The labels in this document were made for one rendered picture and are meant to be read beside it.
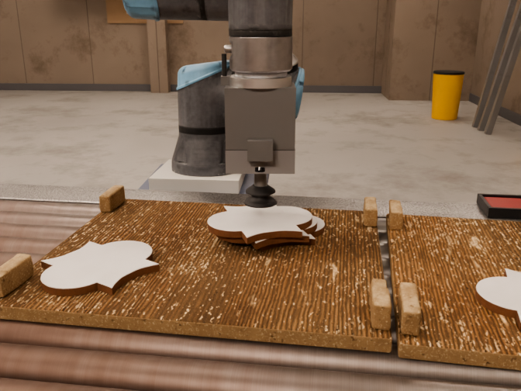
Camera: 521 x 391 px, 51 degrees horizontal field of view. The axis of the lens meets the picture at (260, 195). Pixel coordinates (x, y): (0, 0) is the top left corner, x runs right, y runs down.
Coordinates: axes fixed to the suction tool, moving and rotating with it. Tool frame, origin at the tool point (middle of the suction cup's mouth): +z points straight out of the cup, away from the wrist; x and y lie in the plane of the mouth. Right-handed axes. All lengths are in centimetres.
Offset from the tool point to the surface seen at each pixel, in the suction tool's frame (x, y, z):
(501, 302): -18.5, 24.1, 4.0
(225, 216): 0.5, -4.6, 2.0
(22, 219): 12.6, -37.4, 7.2
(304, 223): -1.7, 5.6, 2.2
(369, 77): 869, 173, 74
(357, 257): -5.8, 11.9, 5.0
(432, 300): -16.5, 17.9, 5.0
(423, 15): 782, 231, -25
